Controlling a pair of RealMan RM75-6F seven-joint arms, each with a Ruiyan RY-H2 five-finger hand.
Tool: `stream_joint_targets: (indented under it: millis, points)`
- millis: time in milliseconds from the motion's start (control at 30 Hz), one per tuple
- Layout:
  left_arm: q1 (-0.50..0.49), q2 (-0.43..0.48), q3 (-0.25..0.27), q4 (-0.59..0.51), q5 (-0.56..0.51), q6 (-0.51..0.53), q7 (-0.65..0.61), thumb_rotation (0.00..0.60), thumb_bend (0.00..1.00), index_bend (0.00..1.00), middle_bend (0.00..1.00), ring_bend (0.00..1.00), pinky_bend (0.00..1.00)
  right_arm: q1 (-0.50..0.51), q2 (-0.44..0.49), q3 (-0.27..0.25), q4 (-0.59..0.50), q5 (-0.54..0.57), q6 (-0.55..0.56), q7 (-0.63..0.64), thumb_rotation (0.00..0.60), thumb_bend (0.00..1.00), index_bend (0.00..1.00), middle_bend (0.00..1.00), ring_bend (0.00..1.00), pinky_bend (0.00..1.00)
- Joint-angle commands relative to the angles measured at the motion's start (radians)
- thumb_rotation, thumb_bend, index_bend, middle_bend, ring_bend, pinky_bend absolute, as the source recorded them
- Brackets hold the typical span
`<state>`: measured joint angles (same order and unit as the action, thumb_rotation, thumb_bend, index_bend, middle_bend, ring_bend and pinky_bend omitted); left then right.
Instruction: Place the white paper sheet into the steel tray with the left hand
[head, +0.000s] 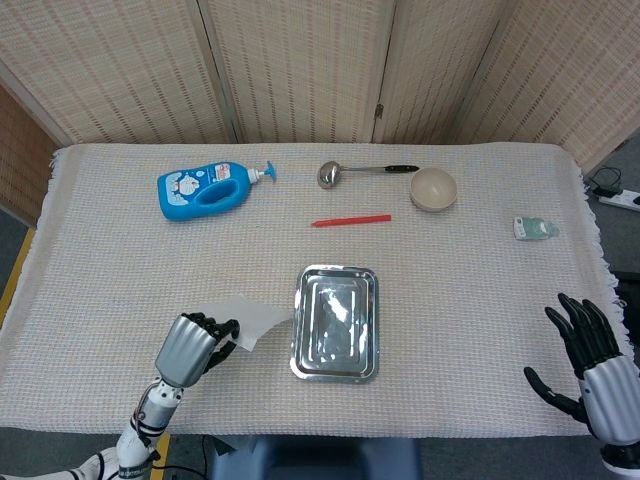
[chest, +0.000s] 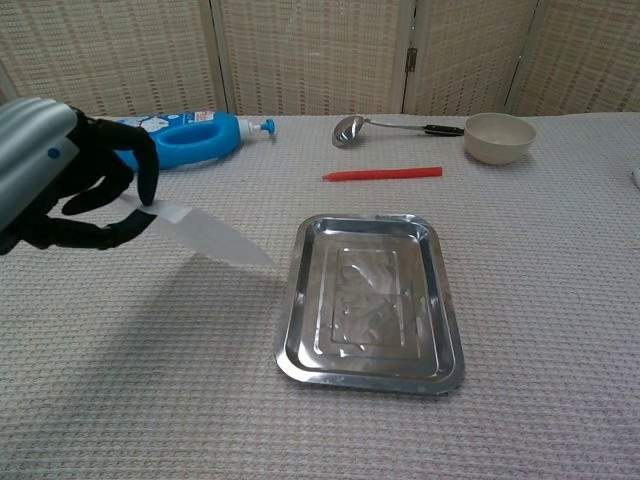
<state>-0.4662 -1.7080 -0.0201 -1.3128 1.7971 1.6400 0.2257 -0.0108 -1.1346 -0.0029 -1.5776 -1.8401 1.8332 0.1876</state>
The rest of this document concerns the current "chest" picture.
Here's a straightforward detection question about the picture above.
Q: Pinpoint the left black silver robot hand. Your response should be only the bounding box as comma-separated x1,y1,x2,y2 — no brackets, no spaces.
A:
0,96,161,257

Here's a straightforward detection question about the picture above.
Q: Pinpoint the white paper sheet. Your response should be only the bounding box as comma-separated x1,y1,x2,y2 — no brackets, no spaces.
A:
117,193,277,269

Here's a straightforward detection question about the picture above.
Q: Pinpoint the stainless steel rectangular tray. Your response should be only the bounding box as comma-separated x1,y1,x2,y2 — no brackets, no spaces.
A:
273,213,467,398

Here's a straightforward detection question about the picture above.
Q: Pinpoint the blue pump detergent bottle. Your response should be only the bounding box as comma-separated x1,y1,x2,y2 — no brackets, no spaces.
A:
93,110,278,172

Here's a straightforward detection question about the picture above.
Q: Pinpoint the white woven tablecloth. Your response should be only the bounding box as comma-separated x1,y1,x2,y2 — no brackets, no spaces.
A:
0,112,640,480

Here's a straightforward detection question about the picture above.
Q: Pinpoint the beige woven folding screen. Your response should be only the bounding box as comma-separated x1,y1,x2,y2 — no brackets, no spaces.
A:
0,0,640,121

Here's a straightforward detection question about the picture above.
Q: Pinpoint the red candle stick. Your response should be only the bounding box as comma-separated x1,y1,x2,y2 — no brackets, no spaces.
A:
321,166,444,183

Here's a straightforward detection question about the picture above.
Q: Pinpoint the beige round bowl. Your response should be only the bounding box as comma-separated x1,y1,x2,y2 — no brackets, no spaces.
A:
462,112,538,167

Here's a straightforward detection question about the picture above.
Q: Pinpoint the steel ladle black handle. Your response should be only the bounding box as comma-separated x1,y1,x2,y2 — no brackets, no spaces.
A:
331,114,466,149

